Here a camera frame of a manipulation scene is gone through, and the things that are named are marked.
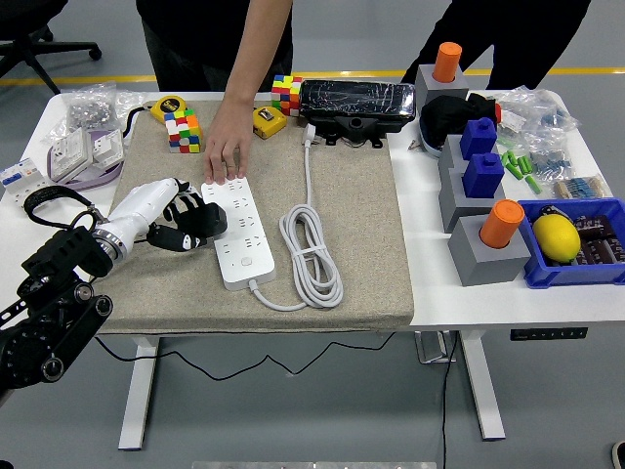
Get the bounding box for dark brown cylinders pack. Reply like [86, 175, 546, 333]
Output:
[570, 214, 625, 268]

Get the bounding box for clear bag of resistors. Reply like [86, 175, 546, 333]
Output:
[551, 173, 612, 200]

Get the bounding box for clear bag of screws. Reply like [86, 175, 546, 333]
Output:
[46, 81, 147, 146]

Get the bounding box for person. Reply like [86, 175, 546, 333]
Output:
[135, 0, 294, 186]
[399, 0, 592, 92]

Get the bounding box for orange cylinder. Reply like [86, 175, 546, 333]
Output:
[479, 198, 526, 250]
[432, 41, 464, 84]

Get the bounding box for white power strip cord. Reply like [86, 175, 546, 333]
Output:
[247, 122, 345, 312]

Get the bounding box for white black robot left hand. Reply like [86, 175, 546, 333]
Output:
[100, 177, 211, 259]

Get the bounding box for yellow tape measure black label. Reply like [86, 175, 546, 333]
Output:
[121, 95, 190, 143]

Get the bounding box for black office chair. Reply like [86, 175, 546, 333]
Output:
[0, 0, 104, 97]

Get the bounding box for colourful puzzle cube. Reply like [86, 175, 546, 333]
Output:
[271, 74, 304, 118]
[164, 107, 204, 154]

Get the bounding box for blue plastic bin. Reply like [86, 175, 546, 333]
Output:
[517, 196, 625, 290]

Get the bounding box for black table control panel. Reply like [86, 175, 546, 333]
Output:
[510, 326, 590, 342]

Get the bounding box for silver box under table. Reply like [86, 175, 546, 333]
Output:
[414, 330, 459, 365]

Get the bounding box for white wall socket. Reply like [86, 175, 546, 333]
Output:
[90, 129, 124, 170]
[50, 129, 94, 181]

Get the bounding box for white table leg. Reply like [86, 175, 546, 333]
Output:
[458, 330, 507, 442]
[117, 335, 161, 451]

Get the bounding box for person's left hand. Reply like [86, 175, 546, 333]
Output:
[203, 99, 256, 187]

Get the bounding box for clear bag blue components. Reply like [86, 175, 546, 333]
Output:
[526, 146, 573, 180]

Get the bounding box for yellow lemon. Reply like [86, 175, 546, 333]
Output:
[531, 213, 582, 260]

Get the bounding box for grey-brown fabric mat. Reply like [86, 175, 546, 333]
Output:
[95, 100, 415, 336]

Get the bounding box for thin black adapter cord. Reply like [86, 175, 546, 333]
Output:
[92, 332, 397, 381]

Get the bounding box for black device in plastic film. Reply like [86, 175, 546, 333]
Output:
[298, 78, 418, 150]

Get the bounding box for grey square holder block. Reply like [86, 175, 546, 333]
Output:
[437, 165, 508, 234]
[437, 134, 499, 173]
[447, 213, 533, 288]
[413, 63, 471, 111]

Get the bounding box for white circuit breaker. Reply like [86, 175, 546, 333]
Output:
[0, 156, 58, 209]

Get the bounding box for white power strip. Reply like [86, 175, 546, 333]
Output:
[200, 175, 277, 292]

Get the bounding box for large clear parts bag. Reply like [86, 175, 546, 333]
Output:
[495, 86, 585, 152]

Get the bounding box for white blue plastic object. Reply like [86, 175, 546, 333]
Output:
[420, 131, 446, 160]

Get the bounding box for yellow tape measure silver clip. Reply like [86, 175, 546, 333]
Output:
[252, 106, 288, 141]

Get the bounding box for blue square peg block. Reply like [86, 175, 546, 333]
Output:
[459, 116, 499, 162]
[461, 151, 506, 199]

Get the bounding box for black table power cable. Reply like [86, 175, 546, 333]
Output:
[441, 331, 460, 469]

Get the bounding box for black cloth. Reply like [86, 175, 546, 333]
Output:
[419, 91, 503, 148]

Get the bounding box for black power adapter plug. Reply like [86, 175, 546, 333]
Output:
[194, 202, 229, 240]

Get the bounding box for purple plastic tray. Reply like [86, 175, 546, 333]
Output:
[46, 127, 126, 192]

